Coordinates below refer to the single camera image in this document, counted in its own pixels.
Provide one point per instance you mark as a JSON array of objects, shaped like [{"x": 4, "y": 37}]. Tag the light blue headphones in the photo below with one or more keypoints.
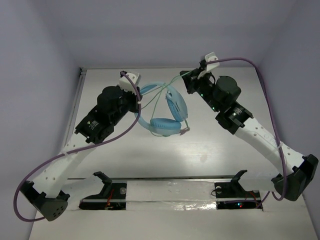
[{"x": 166, "y": 112}]

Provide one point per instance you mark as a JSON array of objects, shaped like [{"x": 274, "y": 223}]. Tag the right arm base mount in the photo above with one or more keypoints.
[{"x": 230, "y": 195}]

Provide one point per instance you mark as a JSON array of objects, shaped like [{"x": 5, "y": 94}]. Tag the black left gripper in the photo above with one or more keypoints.
[{"x": 135, "y": 103}]

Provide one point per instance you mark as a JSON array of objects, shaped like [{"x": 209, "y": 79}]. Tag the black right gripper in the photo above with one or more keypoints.
[{"x": 191, "y": 79}]

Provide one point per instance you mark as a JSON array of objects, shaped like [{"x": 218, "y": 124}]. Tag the aluminium rail strip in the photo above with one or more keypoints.
[{"x": 183, "y": 178}]

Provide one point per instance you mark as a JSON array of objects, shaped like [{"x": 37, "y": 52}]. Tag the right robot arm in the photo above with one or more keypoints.
[{"x": 296, "y": 170}]

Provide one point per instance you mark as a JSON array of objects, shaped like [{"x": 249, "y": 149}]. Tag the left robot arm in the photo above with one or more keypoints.
[{"x": 44, "y": 192}]

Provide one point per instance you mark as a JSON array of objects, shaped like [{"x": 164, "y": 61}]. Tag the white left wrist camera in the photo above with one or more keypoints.
[{"x": 127, "y": 79}]

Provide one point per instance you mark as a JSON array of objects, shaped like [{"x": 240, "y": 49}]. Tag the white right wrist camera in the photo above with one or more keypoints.
[{"x": 208, "y": 64}]

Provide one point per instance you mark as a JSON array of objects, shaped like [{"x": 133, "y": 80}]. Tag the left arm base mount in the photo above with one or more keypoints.
[{"x": 112, "y": 196}]

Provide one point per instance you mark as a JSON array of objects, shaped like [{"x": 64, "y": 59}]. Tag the white front panel board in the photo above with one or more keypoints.
[{"x": 287, "y": 221}]

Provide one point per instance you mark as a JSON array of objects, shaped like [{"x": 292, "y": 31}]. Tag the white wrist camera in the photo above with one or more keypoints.
[
  {"x": 127, "y": 79},
  {"x": 208, "y": 64}
]

